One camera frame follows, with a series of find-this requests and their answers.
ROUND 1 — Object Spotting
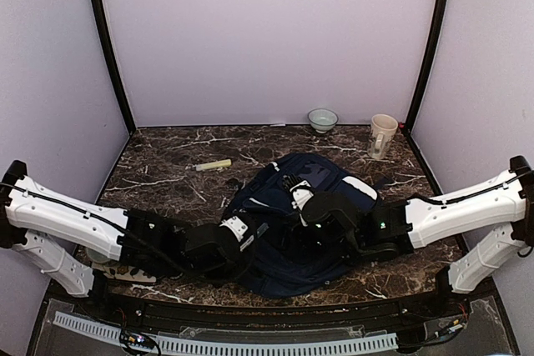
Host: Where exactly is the navy blue student backpack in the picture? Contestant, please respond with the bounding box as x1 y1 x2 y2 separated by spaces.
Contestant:
222 153 381 298

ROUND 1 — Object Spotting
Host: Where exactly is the yellow highlighter pen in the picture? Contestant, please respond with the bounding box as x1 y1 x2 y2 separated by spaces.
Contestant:
195 159 232 172

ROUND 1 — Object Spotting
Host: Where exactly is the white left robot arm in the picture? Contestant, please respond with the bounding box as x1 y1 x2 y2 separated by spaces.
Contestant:
1 160 258 319

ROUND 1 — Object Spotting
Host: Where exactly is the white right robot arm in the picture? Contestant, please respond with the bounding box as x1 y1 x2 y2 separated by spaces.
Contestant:
283 156 533 318

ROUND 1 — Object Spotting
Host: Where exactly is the small celadon bowl at back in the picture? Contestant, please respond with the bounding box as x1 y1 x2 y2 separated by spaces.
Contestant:
308 108 339 133

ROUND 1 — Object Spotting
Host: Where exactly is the floral square plate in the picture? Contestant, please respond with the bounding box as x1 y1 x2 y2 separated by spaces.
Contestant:
91 262 158 284

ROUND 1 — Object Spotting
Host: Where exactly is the cream coral pattern mug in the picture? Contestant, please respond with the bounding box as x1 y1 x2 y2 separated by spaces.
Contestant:
368 114 399 160

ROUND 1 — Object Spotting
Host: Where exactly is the celadon cup on plate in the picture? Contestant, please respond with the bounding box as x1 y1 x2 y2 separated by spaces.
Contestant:
85 248 112 265

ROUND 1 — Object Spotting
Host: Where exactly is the white slotted cable duct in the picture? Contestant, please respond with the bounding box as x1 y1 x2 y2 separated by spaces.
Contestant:
53 312 399 355

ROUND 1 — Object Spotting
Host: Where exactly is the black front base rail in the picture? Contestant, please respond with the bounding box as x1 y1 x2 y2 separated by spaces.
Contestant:
41 278 497 336

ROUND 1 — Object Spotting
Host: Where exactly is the black enclosure corner post right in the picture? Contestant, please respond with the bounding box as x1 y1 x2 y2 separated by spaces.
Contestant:
404 0 447 136

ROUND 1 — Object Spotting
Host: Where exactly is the black enclosure corner post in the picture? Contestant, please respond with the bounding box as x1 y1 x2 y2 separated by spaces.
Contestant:
404 0 447 136
90 0 137 135

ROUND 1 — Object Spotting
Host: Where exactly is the black enclosure corner post left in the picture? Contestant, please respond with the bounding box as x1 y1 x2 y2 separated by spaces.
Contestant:
90 0 137 135

